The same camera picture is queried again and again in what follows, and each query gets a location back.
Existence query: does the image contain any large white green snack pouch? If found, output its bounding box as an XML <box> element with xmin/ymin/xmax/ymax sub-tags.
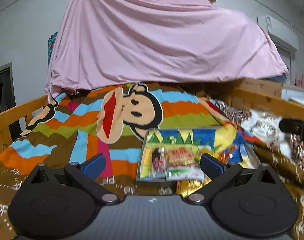
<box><xmin>166</xmin><ymin>167</ymin><xmax>205</xmax><ymax>181</ymax></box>

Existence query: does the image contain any dark window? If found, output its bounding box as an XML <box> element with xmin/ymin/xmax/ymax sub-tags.
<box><xmin>0</xmin><ymin>62</ymin><xmax>16</xmax><ymax>113</ymax></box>

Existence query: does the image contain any pink bed sheet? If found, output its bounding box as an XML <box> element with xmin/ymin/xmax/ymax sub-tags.
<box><xmin>45</xmin><ymin>0</ymin><xmax>288</xmax><ymax>98</ymax></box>

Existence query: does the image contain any colourful dinosaur towel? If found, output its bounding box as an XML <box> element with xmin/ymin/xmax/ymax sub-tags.
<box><xmin>139</xmin><ymin>128</ymin><xmax>255</xmax><ymax>181</ymax></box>

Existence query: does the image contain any wooden bed frame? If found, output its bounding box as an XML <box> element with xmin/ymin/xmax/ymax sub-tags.
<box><xmin>0</xmin><ymin>78</ymin><xmax>304</xmax><ymax>153</ymax></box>

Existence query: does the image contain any clear dark snack packet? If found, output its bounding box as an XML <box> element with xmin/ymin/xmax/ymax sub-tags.
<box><xmin>151</xmin><ymin>147</ymin><xmax>167</xmax><ymax>179</ymax></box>

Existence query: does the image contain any white floral quilt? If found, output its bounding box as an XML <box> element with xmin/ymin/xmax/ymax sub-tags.
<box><xmin>210</xmin><ymin>99</ymin><xmax>304</xmax><ymax>170</ymax></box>

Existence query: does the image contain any white air conditioner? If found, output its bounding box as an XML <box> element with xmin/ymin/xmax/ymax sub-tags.
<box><xmin>257</xmin><ymin>15</ymin><xmax>299</xmax><ymax>53</ymax></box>

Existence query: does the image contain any colourful monkey cartoon blanket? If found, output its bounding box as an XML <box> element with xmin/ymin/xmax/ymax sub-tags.
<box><xmin>0</xmin><ymin>82</ymin><xmax>243</xmax><ymax>181</ymax></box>

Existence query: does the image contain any orange red snack packet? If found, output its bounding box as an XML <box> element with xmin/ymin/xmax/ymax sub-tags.
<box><xmin>218</xmin><ymin>145</ymin><xmax>239</xmax><ymax>164</ymax></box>

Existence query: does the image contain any gold foil snack packet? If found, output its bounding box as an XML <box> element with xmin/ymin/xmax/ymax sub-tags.
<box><xmin>176</xmin><ymin>180</ymin><xmax>206</xmax><ymax>198</ymax></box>

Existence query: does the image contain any white door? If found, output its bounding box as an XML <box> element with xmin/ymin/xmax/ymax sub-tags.
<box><xmin>276</xmin><ymin>44</ymin><xmax>296</xmax><ymax>85</ymax></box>

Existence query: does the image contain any brown PF pattern blanket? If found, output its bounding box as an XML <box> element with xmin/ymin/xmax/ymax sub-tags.
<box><xmin>0</xmin><ymin>145</ymin><xmax>304</xmax><ymax>239</ymax></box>

